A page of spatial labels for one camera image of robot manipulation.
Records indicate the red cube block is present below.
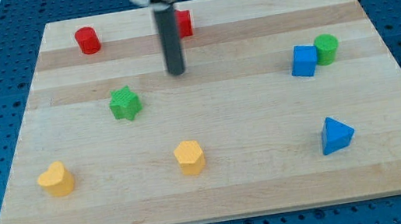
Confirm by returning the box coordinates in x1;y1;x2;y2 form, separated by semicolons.
174;10;193;38

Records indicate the yellow heart block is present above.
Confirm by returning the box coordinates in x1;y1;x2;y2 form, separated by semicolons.
37;161;75;198

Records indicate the red cylinder block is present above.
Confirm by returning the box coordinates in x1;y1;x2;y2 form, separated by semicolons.
74;26;101;54

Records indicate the blue triangular prism block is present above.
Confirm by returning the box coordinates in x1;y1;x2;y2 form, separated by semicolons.
321;117;355;155

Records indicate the blue cube block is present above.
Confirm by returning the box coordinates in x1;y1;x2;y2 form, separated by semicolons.
292;45;318;77

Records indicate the green star block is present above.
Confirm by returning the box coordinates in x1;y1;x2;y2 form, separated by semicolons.
109;86;142;121

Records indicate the green cylinder block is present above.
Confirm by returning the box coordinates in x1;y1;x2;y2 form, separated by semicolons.
313;33;339;66

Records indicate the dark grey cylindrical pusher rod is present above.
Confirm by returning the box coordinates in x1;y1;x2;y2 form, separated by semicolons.
153;5;186;76

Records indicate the light wooden board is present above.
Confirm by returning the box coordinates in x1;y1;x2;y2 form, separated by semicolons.
0;0;401;224

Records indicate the yellow hexagon block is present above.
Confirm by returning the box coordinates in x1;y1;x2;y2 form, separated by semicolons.
173;140;206;176

